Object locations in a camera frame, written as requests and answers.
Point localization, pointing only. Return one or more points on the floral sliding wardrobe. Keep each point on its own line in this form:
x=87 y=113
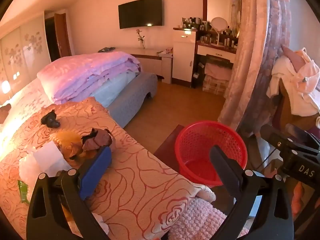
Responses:
x=22 y=47

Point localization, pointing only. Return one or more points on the grey bed cover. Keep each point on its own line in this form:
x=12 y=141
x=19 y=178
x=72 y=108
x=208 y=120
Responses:
x=135 y=97

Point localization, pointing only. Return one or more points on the wooden door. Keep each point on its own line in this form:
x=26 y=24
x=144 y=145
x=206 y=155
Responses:
x=62 y=37

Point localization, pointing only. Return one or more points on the black plastic bag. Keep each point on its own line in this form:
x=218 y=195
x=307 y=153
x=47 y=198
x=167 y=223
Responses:
x=51 y=120

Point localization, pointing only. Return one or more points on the person's right hand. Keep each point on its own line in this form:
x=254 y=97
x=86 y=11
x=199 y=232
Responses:
x=301 y=197

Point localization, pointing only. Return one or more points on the pink fluffy blanket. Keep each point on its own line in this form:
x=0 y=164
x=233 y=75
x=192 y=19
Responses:
x=200 y=220

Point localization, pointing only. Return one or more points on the floral curtain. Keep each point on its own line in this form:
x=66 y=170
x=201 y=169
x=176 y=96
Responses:
x=250 y=55

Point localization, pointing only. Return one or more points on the white dressing table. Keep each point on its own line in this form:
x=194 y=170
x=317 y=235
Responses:
x=215 y=52

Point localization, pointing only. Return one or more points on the red plastic basket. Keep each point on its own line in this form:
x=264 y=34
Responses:
x=200 y=140

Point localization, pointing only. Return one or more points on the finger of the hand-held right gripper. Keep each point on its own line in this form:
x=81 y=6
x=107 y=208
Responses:
x=273 y=136
x=300 y=135

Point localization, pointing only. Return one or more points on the rose-patterned bedspread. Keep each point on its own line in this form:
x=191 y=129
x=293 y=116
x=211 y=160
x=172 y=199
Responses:
x=140 y=170

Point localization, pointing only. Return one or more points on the white cabinet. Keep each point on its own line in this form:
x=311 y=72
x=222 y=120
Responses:
x=183 y=55

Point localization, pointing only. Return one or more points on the rose in glass vase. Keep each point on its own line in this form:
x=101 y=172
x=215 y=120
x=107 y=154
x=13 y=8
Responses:
x=140 y=38

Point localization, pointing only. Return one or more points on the papers pile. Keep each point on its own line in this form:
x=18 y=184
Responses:
x=165 y=52

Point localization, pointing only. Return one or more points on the row of cosmetic bottles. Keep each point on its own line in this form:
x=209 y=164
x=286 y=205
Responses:
x=192 y=22

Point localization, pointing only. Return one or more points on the wooden chair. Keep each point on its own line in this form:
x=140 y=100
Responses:
x=285 y=105

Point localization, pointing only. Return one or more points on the wall television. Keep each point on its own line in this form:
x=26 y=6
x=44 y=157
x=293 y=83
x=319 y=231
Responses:
x=140 y=12

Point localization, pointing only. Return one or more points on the light blue folded quilt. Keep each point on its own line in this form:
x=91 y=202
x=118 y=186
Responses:
x=112 y=87

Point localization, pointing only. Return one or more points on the yellow snack wrapper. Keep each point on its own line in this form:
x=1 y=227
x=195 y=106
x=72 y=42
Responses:
x=67 y=143

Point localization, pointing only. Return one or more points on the dark red framed mirror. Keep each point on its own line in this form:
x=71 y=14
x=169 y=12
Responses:
x=204 y=5

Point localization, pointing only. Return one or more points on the pink floral bed sheet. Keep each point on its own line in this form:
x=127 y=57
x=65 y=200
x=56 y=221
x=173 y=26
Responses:
x=22 y=100

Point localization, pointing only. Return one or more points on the green snack wrapper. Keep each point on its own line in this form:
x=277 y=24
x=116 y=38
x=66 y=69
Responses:
x=23 y=191

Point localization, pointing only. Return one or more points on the round makeup mirror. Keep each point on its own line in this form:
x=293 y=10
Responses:
x=218 y=25

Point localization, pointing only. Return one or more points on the white paper sheet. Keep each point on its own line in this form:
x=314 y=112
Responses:
x=50 y=157

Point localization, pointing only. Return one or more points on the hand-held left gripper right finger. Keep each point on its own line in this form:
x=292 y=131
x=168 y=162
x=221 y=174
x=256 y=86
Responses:
x=225 y=170

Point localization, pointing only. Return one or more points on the small glowing lamp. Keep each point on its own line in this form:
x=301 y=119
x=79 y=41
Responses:
x=5 y=87

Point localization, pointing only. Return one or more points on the white and pink clothes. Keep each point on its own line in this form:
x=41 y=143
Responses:
x=297 y=80

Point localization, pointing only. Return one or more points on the dark wooden stool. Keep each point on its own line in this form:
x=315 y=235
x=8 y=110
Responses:
x=167 y=145

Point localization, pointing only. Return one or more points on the stool with pink cover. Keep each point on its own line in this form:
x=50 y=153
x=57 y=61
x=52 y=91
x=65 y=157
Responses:
x=217 y=71

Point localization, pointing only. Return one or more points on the pink folded quilt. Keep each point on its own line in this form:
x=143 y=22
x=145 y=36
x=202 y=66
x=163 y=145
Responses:
x=82 y=70

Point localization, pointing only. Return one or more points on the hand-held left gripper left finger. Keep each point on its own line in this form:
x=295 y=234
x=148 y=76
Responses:
x=96 y=170

